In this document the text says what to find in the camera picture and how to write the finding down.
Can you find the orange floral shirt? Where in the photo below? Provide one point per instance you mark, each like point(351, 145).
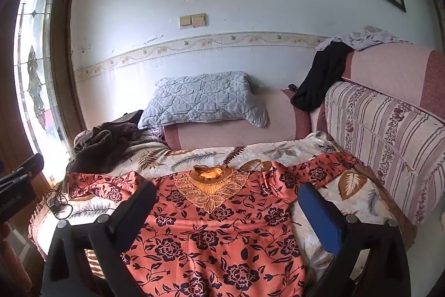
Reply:
point(226, 238)

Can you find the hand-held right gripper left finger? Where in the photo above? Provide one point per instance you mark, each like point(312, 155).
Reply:
point(140, 199)

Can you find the pink sofa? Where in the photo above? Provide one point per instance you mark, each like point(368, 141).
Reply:
point(215, 133)

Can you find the striped floral sofa cushion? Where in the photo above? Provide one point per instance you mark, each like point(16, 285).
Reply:
point(382, 144)

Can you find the beige light switch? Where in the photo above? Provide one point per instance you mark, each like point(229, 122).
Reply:
point(199, 19)
point(185, 21)

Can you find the stained glass door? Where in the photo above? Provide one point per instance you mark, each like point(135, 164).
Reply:
point(34, 74)

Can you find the leaf print blanket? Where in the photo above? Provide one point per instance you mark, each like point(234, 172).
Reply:
point(215, 154)

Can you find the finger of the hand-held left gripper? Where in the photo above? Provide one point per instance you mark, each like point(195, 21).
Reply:
point(26, 164)

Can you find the grey quilted pillow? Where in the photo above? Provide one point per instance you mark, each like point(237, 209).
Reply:
point(201, 98)

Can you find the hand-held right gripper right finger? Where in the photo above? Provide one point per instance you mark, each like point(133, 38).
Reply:
point(320, 217)

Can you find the black garment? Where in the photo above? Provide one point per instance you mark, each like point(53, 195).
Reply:
point(323, 74)

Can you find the pale lilac garment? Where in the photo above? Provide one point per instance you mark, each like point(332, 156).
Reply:
point(365, 37)

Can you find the dark brown cloth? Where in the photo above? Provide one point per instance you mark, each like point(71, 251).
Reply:
point(100, 144)

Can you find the small black item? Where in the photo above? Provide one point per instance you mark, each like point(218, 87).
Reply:
point(292, 87)

